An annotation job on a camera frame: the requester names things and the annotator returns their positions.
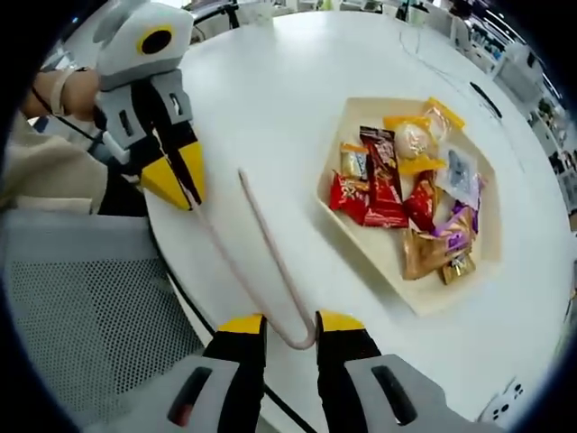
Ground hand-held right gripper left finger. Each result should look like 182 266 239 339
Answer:
87 312 269 433

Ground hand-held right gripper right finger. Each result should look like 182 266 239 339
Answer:
314 309 453 433

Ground pink food tongs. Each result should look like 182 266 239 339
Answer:
187 167 316 352

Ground purple brown food packet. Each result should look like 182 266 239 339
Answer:
401 209 475 282

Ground small brown food candy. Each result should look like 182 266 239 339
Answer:
439 252 478 287

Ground beige hexagonal container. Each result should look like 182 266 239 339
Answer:
314 96 505 317

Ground red food candy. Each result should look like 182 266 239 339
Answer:
402 170 439 231

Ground red brown food packet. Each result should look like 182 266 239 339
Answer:
359 125 410 230

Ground gold blue food packet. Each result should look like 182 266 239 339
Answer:
339 142 371 179

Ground purple food candy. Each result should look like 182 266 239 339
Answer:
449 173 489 223

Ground person's left hand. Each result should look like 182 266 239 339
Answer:
22 67 104 123

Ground operator in beige shirt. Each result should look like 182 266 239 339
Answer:
0 115 110 214

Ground white controller with black dots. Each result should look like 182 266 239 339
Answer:
481 380 529 426

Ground white cup with dark lid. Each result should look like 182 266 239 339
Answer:
408 0 430 27

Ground white mesh office chair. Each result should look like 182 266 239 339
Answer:
444 4 475 44

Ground black oblong device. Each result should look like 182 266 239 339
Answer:
469 80 503 120

